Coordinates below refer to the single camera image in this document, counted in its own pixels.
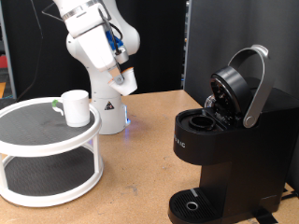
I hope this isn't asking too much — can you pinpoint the black power cord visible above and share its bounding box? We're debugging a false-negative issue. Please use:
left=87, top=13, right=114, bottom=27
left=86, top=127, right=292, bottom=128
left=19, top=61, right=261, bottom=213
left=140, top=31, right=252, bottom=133
left=279, top=186, right=299, bottom=201

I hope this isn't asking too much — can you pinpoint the black Keurig coffee machine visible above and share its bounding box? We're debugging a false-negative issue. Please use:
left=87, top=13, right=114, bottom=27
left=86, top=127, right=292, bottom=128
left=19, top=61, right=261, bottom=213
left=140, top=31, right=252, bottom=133
left=167, top=44, right=299, bottom=224

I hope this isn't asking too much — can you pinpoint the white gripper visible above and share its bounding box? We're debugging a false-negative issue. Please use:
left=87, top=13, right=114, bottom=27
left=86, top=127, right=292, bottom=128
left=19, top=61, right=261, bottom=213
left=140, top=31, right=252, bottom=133
left=78, top=24, right=125, bottom=86

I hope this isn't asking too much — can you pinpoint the black camera cable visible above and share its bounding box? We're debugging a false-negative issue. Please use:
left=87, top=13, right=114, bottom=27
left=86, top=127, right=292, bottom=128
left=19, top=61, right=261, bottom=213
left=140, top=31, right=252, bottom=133
left=41, top=2, right=124, bottom=55

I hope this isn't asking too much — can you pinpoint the thin black hanging cable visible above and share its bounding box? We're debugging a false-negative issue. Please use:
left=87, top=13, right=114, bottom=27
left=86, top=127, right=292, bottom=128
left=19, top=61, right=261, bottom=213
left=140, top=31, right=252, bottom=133
left=16, top=0, right=45, bottom=101

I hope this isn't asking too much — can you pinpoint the grey metal frame post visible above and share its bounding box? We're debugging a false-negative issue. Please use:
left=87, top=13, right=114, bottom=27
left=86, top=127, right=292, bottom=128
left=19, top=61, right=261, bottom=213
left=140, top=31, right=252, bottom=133
left=0, top=0, right=17, bottom=100

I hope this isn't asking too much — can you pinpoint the white two tier turntable rack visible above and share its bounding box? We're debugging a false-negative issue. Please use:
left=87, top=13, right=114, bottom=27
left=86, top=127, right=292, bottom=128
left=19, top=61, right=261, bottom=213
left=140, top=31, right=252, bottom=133
left=0, top=96, right=105, bottom=208

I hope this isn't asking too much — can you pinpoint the white mug with green mark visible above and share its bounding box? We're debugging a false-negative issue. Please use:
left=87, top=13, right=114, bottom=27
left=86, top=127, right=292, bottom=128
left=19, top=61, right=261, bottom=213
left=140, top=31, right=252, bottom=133
left=50, top=89, right=92, bottom=128

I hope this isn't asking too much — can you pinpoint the blue cable clip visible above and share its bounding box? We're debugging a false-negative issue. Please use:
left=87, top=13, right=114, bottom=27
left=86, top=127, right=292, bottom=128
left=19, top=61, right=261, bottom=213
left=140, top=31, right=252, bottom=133
left=105, top=29, right=124, bottom=51

